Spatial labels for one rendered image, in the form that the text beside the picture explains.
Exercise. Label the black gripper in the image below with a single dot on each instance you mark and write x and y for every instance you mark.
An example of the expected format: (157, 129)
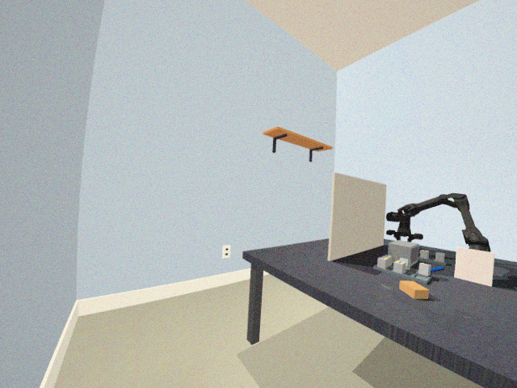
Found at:
(410, 236)

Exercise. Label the cream flat panel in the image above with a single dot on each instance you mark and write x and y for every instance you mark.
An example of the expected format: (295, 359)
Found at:
(357, 217)

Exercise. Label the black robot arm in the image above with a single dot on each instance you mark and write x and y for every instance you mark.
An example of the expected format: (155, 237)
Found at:
(472, 235)

